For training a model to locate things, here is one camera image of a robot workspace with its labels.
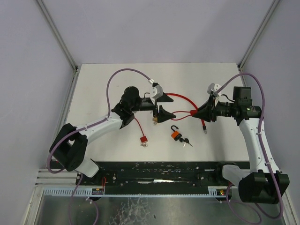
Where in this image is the brass padlock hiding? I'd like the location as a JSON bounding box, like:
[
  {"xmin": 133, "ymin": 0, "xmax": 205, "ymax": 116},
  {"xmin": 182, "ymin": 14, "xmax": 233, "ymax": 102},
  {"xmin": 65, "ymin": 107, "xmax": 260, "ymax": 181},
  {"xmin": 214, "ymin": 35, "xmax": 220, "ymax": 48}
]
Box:
[{"xmin": 152, "ymin": 117, "xmax": 158, "ymax": 125}]

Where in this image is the red padlock with thin cable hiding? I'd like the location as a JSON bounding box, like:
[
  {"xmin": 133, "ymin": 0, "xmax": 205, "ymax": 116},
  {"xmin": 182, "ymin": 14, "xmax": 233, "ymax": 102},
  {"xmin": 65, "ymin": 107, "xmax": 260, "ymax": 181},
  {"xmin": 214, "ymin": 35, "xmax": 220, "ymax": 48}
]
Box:
[{"xmin": 172, "ymin": 109, "xmax": 197, "ymax": 121}]

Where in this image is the thick red cable lock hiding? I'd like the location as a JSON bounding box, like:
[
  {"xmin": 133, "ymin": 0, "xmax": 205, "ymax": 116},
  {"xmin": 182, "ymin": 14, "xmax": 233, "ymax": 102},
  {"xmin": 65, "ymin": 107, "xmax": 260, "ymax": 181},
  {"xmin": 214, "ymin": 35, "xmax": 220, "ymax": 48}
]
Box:
[{"xmin": 167, "ymin": 93, "xmax": 207, "ymax": 134}]

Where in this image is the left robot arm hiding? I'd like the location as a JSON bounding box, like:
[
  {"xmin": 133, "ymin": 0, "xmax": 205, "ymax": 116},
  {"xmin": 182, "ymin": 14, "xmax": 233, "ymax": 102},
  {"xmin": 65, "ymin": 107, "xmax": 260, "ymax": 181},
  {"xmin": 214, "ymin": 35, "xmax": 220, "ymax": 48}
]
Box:
[{"xmin": 49, "ymin": 85, "xmax": 176, "ymax": 178}]

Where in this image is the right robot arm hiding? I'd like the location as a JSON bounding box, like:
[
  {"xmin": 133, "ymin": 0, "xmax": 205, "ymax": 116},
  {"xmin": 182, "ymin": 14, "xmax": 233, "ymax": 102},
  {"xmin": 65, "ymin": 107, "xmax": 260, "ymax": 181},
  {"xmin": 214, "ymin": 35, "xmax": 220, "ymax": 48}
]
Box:
[{"xmin": 192, "ymin": 83, "xmax": 290, "ymax": 204}]

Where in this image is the orange black padlock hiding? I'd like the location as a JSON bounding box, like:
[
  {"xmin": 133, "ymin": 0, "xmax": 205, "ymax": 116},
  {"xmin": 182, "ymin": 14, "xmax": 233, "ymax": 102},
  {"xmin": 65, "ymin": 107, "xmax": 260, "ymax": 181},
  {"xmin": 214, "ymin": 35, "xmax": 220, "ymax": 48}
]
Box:
[{"xmin": 171, "ymin": 125, "xmax": 182, "ymax": 141}]

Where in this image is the small red padlock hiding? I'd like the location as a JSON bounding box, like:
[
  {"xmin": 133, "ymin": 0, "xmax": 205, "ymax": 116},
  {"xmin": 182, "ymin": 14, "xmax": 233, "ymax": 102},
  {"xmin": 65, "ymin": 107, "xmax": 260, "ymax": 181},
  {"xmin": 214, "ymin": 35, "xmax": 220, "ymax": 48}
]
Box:
[{"xmin": 135, "ymin": 118, "xmax": 148, "ymax": 143}]

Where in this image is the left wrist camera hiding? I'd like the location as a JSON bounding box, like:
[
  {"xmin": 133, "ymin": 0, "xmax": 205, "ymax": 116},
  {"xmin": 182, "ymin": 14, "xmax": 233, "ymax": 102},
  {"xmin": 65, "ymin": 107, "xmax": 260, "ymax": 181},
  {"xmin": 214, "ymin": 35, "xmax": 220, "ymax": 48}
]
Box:
[{"xmin": 148, "ymin": 79, "xmax": 163, "ymax": 100}]

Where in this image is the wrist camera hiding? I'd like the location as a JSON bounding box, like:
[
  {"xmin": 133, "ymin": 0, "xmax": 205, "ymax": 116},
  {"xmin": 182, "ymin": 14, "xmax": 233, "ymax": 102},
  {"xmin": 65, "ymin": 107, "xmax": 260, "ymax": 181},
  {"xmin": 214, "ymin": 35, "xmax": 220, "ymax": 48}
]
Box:
[
  {"xmin": 207, "ymin": 83, "xmax": 221, "ymax": 97},
  {"xmin": 148, "ymin": 79, "xmax": 163, "ymax": 100}
]

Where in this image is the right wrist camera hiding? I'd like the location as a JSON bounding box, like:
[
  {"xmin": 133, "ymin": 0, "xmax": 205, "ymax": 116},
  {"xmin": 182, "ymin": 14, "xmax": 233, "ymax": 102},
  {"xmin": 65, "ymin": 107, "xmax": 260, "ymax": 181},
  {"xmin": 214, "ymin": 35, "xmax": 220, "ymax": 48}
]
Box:
[{"xmin": 207, "ymin": 83, "xmax": 221, "ymax": 97}]

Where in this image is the right aluminium frame post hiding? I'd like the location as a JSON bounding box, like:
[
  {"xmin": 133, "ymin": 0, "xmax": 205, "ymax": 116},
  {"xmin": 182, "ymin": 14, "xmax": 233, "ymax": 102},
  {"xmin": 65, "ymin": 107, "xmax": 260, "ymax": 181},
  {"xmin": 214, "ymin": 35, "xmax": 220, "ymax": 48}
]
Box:
[{"xmin": 237, "ymin": 0, "xmax": 282, "ymax": 71}]

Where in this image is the aluminium frame post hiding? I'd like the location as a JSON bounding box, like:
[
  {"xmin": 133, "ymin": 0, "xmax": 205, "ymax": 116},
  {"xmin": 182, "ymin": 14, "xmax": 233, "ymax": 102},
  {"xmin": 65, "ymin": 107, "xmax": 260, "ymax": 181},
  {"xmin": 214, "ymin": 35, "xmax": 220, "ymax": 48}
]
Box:
[
  {"xmin": 237, "ymin": 0, "xmax": 282, "ymax": 71},
  {"xmin": 35, "ymin": 0, "xmax": 78, "ymax": 71}
]

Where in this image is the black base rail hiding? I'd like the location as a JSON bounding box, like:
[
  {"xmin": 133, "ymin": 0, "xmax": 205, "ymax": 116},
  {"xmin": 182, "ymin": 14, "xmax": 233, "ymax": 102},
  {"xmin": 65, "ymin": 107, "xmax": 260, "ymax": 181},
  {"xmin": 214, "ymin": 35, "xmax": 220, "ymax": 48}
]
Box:
[{"xmin": 75, "ymin": 159, "xmax": 242, "ymax": 195}]

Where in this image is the white cable duct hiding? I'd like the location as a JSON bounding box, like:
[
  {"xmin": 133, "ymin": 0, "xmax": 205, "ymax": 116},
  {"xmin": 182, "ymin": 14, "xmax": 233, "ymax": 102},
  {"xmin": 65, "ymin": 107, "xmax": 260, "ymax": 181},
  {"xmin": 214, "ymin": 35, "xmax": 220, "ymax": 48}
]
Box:
[{"xmin": 43, "ymin": 187, "xmax": 105, "ymax": 197}]

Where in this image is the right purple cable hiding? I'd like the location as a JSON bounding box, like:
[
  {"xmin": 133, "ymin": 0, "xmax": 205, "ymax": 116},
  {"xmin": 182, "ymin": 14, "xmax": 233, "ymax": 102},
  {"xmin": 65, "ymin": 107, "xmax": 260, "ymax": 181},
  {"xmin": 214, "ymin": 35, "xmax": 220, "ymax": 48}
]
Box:
[{"xmin": 217, "ymin": 72, "xmax": 284, "ymax": 223}]

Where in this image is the purple cable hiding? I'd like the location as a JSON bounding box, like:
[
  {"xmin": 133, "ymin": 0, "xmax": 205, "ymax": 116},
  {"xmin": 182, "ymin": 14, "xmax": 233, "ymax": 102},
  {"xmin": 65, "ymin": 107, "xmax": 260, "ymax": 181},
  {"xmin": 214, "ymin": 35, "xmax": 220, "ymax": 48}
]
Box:
[
  {"xmin": 217, "ymin": 72, "xmax": 284, "ymax": 223},
  {"xmin": 45, "ymin": 67, "xmax": 155, "ymax": 225}
]

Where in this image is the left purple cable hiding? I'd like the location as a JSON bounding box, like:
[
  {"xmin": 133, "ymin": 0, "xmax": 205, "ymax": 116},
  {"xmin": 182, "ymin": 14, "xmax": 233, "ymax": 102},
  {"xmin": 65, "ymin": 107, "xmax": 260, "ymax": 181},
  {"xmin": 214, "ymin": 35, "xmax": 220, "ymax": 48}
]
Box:
[{"xmin": 45, "ymin": 67, "xmax": 155, "ymax": 225}]

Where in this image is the left aluminium frame post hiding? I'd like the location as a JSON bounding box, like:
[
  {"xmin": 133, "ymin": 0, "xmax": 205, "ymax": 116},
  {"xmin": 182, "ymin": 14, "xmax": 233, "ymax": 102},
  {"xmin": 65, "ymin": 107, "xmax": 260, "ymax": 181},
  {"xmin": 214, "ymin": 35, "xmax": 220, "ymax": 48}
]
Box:
[{"xmin": 35, "ymin": 0, "xmax": 78, "ymax": 71}]

